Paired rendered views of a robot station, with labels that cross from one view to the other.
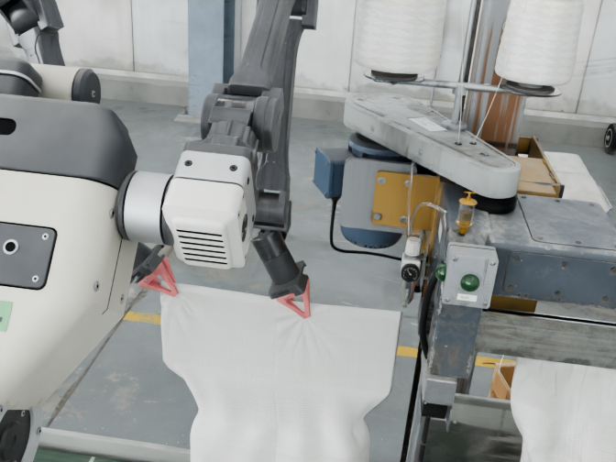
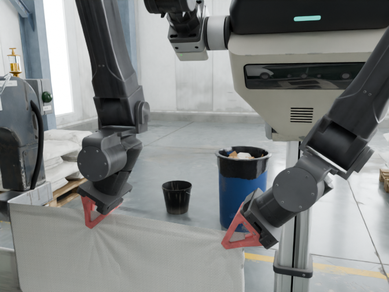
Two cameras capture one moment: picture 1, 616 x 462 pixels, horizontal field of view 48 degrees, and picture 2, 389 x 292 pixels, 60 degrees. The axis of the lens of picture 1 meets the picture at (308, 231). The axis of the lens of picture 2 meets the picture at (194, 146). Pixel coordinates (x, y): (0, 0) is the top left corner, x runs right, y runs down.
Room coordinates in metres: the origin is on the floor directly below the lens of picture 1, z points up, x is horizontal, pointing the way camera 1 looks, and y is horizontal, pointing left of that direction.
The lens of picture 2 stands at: (1.76, 0.32, 1.35)
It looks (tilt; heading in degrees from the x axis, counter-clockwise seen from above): 13 degrees down; 191
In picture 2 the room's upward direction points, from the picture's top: 1 degrees counter-clockwise
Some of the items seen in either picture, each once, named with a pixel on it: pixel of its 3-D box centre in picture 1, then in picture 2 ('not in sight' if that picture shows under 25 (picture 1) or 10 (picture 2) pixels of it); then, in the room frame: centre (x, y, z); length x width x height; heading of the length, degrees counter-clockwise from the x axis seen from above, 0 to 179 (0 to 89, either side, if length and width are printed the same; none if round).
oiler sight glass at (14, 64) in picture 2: (466, 212); (14, 64); (1.04, -0.25, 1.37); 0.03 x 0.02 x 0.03; 84
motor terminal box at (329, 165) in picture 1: (335, 177); not in sight; (1.47, -0.05, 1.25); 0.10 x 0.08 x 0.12; 19
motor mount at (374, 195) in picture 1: (406, 196); not in sight; (1.41, -0.21, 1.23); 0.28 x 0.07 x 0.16; 84
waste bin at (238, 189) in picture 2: not in sight; (242, 188); (-1.10, 0.16, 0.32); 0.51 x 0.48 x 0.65; 174
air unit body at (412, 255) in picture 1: (411, 275); not in sight; (1.23, -0.21, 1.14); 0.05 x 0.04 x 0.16; 174
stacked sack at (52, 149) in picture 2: not in sight; (45, 150); (-1.27, -1.86, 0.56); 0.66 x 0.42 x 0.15; 174
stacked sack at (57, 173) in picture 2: not in sight; (47, 172); (-1.26, -1.86, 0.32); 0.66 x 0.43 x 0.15; 176
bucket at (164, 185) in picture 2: not in sight; (177, 197); (-1.26, -0.47, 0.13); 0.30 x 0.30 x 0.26
